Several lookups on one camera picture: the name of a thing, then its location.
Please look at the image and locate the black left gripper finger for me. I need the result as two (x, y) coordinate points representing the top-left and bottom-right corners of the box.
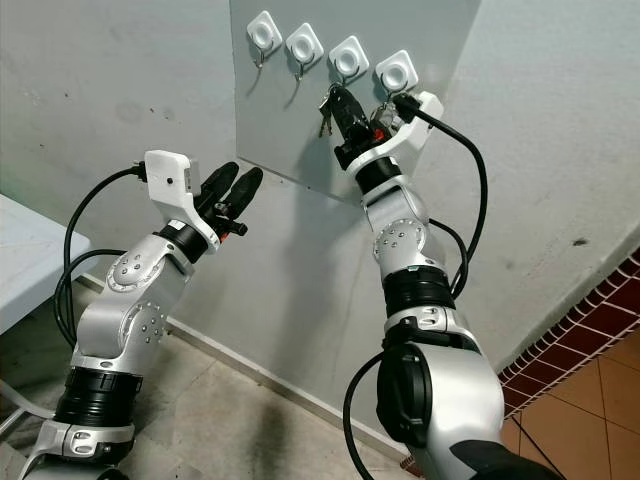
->
(204, 161), (242, 202)
(227, 166), (265, 207)

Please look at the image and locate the brass key bunch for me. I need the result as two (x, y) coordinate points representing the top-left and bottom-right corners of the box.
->
(316, 89), (338, 139)

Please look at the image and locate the white plastic folding table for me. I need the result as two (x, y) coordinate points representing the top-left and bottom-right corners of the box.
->
(0, 194), (63, 333)

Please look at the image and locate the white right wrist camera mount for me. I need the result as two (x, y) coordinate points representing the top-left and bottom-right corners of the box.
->
(348, 91), (445, 179)

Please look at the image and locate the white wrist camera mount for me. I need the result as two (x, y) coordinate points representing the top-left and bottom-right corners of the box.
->
(348, 91), (445, 179)
(144, 149), (222, 247)

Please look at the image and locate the white square wall hook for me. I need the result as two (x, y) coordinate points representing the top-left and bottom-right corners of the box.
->
(327, 34), (371, 84)
(285, 21), (325, 77)
(375, 49), (421, 97)
(246, 9), (284, 67)

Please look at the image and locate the grey wall board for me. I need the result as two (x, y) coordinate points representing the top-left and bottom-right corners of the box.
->
(227, 0), (484, 207)

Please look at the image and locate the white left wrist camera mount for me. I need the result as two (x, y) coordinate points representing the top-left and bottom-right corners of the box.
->
(144, 149), (222, 247)

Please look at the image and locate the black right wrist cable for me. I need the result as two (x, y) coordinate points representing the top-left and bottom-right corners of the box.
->
(393, 93), (491, 298)

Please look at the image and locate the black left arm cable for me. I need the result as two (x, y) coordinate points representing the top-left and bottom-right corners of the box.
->
(57, 164), (151, 353)

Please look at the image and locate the black right shoulder cable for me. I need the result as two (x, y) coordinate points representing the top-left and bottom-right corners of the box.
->
(342, 348), (391, 467)

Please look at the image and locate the white metal table leg frame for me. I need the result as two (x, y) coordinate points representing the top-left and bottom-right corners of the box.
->
(0, 378), (53, 423)

